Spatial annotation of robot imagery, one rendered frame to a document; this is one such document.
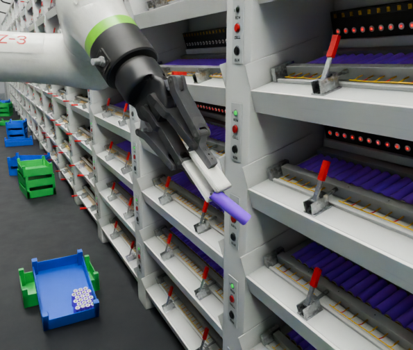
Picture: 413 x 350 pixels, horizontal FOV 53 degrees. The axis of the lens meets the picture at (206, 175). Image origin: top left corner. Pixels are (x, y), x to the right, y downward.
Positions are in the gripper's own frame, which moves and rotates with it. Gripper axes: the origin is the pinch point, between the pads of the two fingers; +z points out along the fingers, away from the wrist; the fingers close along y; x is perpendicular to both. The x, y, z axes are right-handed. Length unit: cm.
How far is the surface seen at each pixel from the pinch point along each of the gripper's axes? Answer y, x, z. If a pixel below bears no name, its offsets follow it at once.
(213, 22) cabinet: -18, 62, -54
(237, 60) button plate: 1.0, 25.8, -20.6
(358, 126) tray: 15.1, 15.8, 6.6
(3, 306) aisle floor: -140, 9, -30
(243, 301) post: -33.7, 22.7, 18.6
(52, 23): -160, 129, -221
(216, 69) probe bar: -11.1, 36.6, -29.3
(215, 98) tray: -12.1, 30.4, -21.8
